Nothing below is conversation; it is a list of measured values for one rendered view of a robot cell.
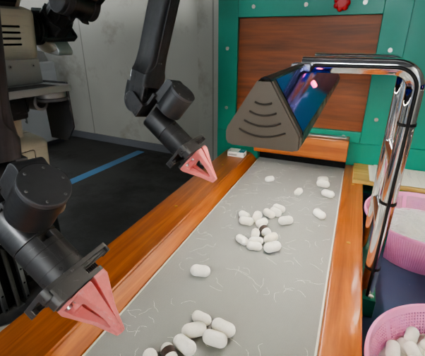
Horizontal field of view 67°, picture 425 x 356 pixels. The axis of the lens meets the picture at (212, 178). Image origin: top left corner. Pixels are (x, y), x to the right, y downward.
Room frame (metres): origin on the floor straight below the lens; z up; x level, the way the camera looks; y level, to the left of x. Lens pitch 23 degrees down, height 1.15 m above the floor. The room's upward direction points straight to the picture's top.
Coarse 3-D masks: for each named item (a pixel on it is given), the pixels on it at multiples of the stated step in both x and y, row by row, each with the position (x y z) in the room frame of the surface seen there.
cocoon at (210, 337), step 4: (204, 332) 0.34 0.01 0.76; (208, 332) 0.34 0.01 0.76; (212, 332) 0.34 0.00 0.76; (216, 332) 0.34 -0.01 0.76; (220, 332) 0.34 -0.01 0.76; (204, 336) 0.34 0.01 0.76; (208, 336) 0.33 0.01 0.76; (212, 336) 0.33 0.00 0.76; (216, 336) 0.33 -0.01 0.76; (220, 336) 0.33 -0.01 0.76; (224, 336) 0.33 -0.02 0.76; (204, 340) 0.33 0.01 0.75; (208, 340) 0.33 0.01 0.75; (212, 340) 0.33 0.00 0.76; (216, 340) 0.33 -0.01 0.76; (220, 340) 0.33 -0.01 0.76; (224, 340) 0.33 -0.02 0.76; (208, 344) 0.33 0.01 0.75; (212, 344) 0.33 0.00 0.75; (216, 344) 0.33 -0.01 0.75; (220, 344) 0.32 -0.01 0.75; (224, 344) 0.33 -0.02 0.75
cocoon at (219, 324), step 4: (216, 320) 0.36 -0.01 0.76; (220, 320) 0.36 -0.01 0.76; (224, 320) 0.36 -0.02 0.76; (212, 324) 0.36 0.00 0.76; (216, 324) 0.35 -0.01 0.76; (220, 324) 0.35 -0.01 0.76; (224, 324) 0.35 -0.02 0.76; (228, 324) 0.35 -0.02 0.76; (232, 324) 0.35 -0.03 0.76; (212, 328) 0.35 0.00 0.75; (216, 328) 0.35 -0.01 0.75; (220, 328) 0.35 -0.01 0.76; (224, 328) 0.35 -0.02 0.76; (228, 328) 0.35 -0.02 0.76; (232, 328) 0.35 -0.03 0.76; (224, 332) 0.34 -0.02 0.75; (228, 332) 0.34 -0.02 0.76; (232, 332) 0.34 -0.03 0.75; (228, 336) 0.34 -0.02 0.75
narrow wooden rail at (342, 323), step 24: (360, 192) 0.79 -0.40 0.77; (360, 216) 0.66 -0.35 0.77; (336, 240) 0.56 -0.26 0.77; (360, 240) 0.56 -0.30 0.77; (336, 264) 0.49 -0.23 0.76; (360, 264) 0.49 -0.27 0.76; (336, 288) 0.42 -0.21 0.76; (360, 288) 0.42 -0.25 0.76; (336, 312) 0.37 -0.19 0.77; (360, 312) 0.37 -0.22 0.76; (336, 336) 0.33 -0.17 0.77; (360, 336) 0.33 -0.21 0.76
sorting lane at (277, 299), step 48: (240, 192) 0.84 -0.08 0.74; (288, 192) 0.84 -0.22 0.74; (336, 192) 0.84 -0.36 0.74; (192, 240) 0.60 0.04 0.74; (288, 240) 0.60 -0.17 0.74; (144, 288) 0.45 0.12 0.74; (192, 288) 0.45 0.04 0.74; (240, 288) 0.45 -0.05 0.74; (288, 288) 0.45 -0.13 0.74; (144, 336) 0.35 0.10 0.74; (240, 336) 0.35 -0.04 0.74; (288, 336) 0.35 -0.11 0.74
